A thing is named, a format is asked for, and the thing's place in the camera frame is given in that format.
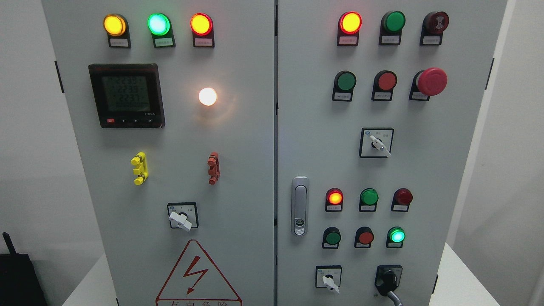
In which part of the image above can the black knob selector switch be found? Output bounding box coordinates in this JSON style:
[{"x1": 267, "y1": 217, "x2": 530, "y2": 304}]
[{"x1": 374, "y1": 265, "x2": 403, "y2": 297}]

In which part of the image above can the red terminal clamp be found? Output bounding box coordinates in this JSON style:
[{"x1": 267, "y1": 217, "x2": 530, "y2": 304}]
[{"x1": 207, "y1": 152, "x2": 220, "y2": 185}]

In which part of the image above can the red lit indicator lower left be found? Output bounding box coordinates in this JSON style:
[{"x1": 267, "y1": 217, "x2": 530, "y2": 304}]
[{"x1": 325, "y1": 188, "x2": 343, "y2": 212}]

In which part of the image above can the white lit indicator lamp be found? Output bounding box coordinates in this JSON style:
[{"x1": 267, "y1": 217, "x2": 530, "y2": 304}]
[{"x1": 198, "y1": 87, "x2": 218, "y2": 106}]

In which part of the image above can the green push button lower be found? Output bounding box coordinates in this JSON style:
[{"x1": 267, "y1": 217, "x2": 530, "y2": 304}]
[{"x1": 321, "y1": 227, "x2": 342, "y2": 249}]

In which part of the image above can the green push button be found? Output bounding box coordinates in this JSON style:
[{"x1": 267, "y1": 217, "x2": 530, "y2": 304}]
[
  {"x1": 321, "y1": 227, "x2": 342, "y2": 249},
  {"x1": 332, "y1": 70, "x2": 356, "y2": 102}
]

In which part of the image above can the green push button upper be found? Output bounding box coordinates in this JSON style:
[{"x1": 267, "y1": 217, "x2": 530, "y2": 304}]
[{"x1": 332, "y1": 70, "x2": 356, "y2": 102}]

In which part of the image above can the green indicator lower middle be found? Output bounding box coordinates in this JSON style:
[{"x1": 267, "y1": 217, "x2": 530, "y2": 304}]
[{"x1": 359, "y1": 188, "x2": 379, "y2": 212}]

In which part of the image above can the left grey cabinet door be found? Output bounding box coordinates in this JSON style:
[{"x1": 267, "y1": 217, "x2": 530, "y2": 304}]
[{"x1": 42, "y1": 0, "x2": 275, "y2": 306}]

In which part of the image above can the grey cabinet door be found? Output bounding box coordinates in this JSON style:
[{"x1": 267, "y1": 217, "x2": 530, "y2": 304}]
[
  {"x1": 42, "y1": 0, "x2": 275, "y2": 306},
  {"x1": 277, "y1": 0, "x2": 507, "y2": 306}
]

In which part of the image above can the right grey cabinet door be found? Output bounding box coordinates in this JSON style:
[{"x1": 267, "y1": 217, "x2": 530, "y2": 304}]
[{"x1": 277, "y1": 0, "x2": 507, "y2": 306}]

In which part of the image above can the red push button lower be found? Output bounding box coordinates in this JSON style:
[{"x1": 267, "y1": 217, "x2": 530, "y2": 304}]
[{"x1": 354, "y1": 227, "x2": 374, "y2": 248}]

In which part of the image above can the red push button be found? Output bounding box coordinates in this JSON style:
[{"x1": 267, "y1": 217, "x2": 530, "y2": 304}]
[
  {"x1": 371, "y1": 70, "x2": 397, "y2": 101},
  {"x1": 354, "y1": 227, "x2": 374, "y2": 248}
]

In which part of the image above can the yellow terminal clamp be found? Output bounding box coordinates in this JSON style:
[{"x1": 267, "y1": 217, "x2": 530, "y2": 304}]
[{"x1": 130, "y1": 151, "x2": 148, "y2": 186}]

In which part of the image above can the red push button upper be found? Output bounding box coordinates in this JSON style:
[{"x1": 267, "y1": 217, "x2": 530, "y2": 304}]
[{"x1": 371, "y1": 70, "x2": 397, "y2": 101}]

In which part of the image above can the red indicator lower right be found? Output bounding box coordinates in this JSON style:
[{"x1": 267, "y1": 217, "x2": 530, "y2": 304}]
[{"x1": 391, "y1": 188, "x2": 413, "y2": 212}]

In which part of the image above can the red indicator light left door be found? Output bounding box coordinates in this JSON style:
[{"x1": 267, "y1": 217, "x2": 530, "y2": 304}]
[{"x1": 190, "y1": 12, "x2": 215, "y2": 47}]

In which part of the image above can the green illuminated button lower right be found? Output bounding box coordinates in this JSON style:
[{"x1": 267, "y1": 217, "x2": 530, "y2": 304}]
[{"x1": 386, "y1": 226, "x2": 405, "y2": 248}]

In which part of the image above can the red electric hazard warning sticker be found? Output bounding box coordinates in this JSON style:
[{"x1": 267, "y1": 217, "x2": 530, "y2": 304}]
[{"x1": 155, "y1": 239, "x2": 243, "y2": 306}]

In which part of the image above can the red indicator light top right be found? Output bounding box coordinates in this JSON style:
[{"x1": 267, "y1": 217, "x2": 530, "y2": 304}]
[{"x1": 337, "y1": 11, "x2": 362, "y2": 46}]

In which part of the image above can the black digital power meter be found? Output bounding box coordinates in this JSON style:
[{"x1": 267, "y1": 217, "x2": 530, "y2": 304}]
[{"x1": 88, "y1": 63, "x2": 165, "y2": 128}]

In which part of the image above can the green lit indicator light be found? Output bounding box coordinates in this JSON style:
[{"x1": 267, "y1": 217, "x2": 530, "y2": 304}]
[{"x1": 147, "y1": 12, "x2": 176, "y2": 48}]

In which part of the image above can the red emergency stop mushroom button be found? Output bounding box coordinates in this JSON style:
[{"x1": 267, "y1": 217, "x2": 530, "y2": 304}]
[{"x1": 409, "y1": 67, "x2": 448, "y2": 102}]

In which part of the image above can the green indicator light top right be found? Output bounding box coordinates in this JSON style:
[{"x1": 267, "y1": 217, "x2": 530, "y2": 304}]
[{"x1": 379, "y1": 11, "x2": 406, "y2": 46}]

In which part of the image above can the yellow indicator light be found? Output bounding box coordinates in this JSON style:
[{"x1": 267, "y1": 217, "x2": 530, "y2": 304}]
[{"x1": 103, "y1": 14, "x2": 131, "y2": 48}]

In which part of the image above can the dark red buzzer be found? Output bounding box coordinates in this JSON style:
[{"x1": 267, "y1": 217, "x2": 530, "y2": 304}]
[{"x1": 419, "y1": 11, "x2": 449, "y2": 46}]

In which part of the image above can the black device with antenna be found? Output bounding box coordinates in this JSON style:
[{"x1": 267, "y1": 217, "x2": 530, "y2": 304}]
[{"x1": 0, "y1": 232, "x2": 47, "y2": 306}]

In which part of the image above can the silver cabinet door handle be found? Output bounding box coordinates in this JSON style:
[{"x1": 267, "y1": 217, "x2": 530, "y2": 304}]
[{"x1": 291, "y1": 176, "x2": 309, "y2": 236}]

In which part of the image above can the white selector switch upper right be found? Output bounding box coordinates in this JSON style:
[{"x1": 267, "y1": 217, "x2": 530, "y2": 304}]
[{"x1": 359, "y1": 127, "x2": 394, "y2": 158}]

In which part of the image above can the white selector switch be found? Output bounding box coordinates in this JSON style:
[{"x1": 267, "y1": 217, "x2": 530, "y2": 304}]
[
  {"x1": 359, "y1": 127, "x2": 394, "y2": 158},
  {"x1": 315, "y1": 265, "x2": 342, "y2": 294}
]

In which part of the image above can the white selector switch left door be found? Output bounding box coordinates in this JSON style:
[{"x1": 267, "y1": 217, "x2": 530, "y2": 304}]
[{"x1": 167, "y1": 202, "x2": 199, "y2": 232}]

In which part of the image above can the white selector switch bottom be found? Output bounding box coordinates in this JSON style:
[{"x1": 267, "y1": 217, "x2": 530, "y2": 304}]
[{"x1": 315, "y1": 265, "x2": 342, "y2": 294}]

